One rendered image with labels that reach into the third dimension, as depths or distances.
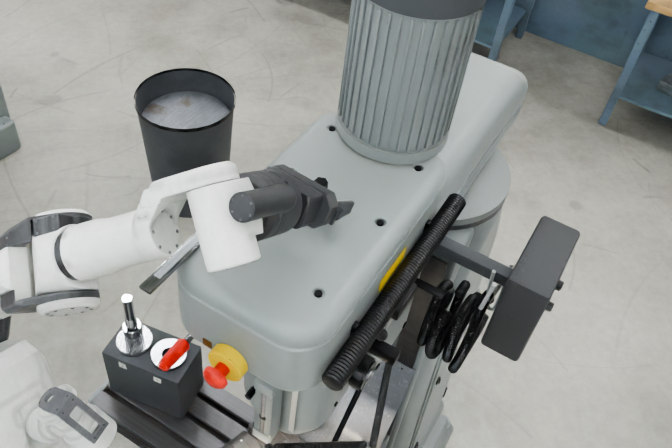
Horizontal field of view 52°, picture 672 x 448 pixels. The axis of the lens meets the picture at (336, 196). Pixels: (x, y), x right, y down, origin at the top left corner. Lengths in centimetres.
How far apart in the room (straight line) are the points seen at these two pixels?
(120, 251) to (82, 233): 6
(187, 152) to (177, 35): 182
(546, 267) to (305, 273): 51
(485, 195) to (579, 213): 249
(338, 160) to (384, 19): 26
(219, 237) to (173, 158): 256
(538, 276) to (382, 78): 47
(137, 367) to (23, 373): 66
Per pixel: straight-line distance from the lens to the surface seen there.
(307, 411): 137
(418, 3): 100
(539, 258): 133
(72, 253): 90
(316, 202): 93
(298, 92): 449
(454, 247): 142
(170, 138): 326
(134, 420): 200
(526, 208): 403
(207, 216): 80
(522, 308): 131
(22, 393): 123
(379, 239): 105
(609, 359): 354
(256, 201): 77
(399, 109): 110
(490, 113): 158
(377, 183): 113
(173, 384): 183
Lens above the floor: 266
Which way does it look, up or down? 44 degrees down
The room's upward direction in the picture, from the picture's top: 8 degrees clockwise
